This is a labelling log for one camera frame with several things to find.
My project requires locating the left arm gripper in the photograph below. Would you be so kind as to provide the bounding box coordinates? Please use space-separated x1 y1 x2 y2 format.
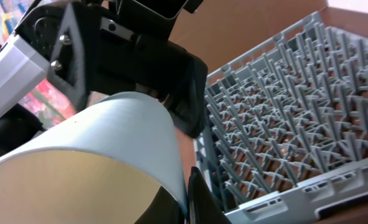
15 0 208 138

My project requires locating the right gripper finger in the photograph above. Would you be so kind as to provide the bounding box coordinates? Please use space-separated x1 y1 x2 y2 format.
188 166 231 224

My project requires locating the light blue cup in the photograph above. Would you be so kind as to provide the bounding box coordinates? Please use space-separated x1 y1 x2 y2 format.
0 92 189 223

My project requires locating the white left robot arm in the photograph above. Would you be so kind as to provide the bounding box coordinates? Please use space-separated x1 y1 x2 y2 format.
0 0 208 157

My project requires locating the grey plastic dish rack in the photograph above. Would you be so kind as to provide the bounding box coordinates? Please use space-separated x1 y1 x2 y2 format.
194 12 368 223

